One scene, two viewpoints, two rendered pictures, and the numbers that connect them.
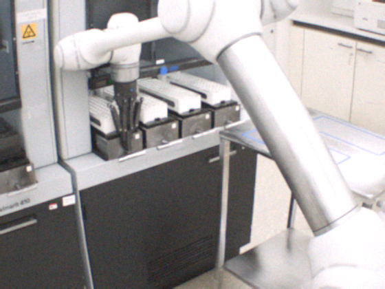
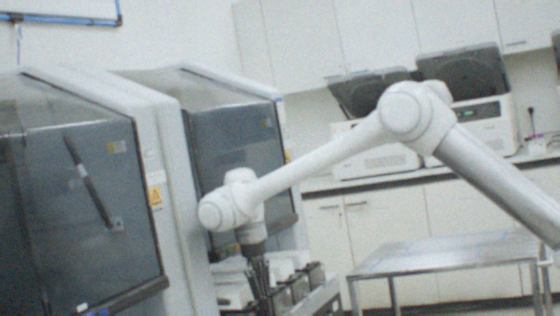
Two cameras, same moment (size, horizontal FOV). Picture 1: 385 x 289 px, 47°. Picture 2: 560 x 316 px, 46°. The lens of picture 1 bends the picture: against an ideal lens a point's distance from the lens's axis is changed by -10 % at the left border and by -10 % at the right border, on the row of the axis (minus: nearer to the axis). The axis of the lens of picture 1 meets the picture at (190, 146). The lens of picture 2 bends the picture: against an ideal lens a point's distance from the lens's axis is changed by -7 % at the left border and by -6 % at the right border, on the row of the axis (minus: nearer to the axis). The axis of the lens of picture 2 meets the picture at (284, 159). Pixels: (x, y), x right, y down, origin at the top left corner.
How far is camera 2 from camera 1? 106 cm
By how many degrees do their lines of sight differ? 33
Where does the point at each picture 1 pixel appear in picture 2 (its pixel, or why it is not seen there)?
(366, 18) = (348, 164)
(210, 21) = (432, 116)
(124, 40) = (287, 180)
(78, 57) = (234, 211)
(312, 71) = not seen: hidden behind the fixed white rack
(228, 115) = (318, 276)
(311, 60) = not seen: hidden behind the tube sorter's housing
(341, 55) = (326, 220)
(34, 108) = (174, 289)
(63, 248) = not seen: outside the picture
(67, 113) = (200, 294)
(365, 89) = (369, 249)
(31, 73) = (165, 247)
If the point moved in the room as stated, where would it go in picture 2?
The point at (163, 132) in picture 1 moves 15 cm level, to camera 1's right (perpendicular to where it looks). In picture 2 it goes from (283, 299) to (324, 287)
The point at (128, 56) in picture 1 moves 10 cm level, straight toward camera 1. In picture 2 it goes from (259, 212) to (279, 212)
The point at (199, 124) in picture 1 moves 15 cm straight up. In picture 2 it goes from (302, 288) to (295, 244)
